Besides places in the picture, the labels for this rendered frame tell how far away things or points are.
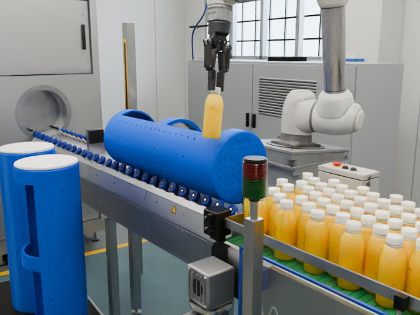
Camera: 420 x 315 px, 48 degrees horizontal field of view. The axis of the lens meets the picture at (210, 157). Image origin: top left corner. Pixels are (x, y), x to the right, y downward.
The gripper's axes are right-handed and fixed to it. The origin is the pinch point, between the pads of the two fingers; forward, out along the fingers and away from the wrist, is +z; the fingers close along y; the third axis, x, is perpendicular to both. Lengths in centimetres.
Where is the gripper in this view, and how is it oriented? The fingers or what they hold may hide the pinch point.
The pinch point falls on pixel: (215, 81)
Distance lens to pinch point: 170.2
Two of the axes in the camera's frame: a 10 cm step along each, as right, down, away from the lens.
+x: 7.5, 0.6, -6.6
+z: -0.5, 10.0, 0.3
